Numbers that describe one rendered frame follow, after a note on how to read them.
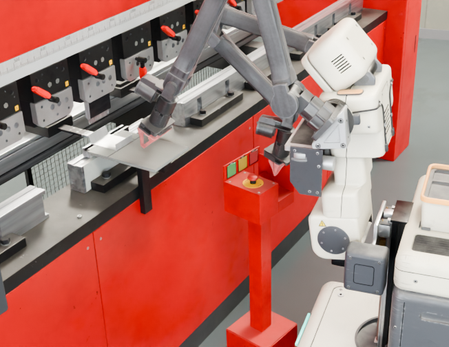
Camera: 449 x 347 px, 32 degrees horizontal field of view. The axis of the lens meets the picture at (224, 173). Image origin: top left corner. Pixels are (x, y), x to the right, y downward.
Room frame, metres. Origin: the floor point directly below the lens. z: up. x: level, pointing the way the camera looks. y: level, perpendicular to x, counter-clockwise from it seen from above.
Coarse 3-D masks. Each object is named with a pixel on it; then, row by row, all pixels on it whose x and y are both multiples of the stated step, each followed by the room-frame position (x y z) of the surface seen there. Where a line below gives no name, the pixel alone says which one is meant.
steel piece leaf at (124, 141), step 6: (102, 138) 2.27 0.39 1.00; (108, 138) 2.26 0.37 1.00; (114, 138) 2.26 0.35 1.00; (120, 138) 2.26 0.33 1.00; (126, 138) 2.22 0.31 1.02; (96, 144) 2.23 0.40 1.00; (102, 144) 2.22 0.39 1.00; (108, 144) 2.22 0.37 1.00; (114, 144) 2.22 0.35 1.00; (120, 144) 2.20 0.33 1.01; (126, 144) 2.22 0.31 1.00
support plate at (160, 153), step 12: (120, 132) 2.31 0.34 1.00; (132, 132) 2.31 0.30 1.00; (132, 144) 2.22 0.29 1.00; (156, 144) 2.21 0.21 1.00; (168, 144) 2.21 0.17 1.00; (120, 156) 2.14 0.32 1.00; (132, 156) 2.13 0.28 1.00; (144, 156) 2.13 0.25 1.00; (156, 156) 2.13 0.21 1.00; (168, 156) 2.12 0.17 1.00; (144, 168) 2.06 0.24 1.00; (156, 168) 2.05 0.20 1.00
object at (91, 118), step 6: (102, 96) 2.27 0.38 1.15; (108, 96) 2.30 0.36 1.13; (84, 102) 2.23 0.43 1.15; (96, 102) 2.25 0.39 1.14; (102, 102) 2.27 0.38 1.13; (108, 102) 2.29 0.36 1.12; (90, 108) 2.22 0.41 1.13; (96, 108) 2.25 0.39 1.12; (102, 108) 2.27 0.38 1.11; (108, 108) 2.29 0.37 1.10; (90, 114) 2.22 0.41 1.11; (96, 114) 2.24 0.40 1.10; (102, 114) 2.28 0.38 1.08; (90, 120) 2.23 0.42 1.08
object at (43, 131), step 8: (56, 120) 2.37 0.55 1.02; (64, 120) 2.39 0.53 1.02; (72, 120) 2.42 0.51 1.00; (32, 128) 2.36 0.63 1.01; (40, 128) 2.34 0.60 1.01; (48, 128) 2.32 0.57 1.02; (56, 128) 2.35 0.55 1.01; (64, 128) 2.35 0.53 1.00; (72, 128) 2.35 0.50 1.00; (48, 136) 2.32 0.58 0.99; (88, 136) 2.28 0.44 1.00
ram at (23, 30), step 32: (0, 0) 1.94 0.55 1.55; (32, 0) 2.04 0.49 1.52; (64, 0) 2.14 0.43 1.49; (96, 0) 2.25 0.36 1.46; (128, 0) 2.37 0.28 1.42; (192, 0) 2.66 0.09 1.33; (0, 32) 1.93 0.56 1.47; (32, 32) 2.02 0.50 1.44; (64, 32) 2.12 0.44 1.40; (32, 64) 2.01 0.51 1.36
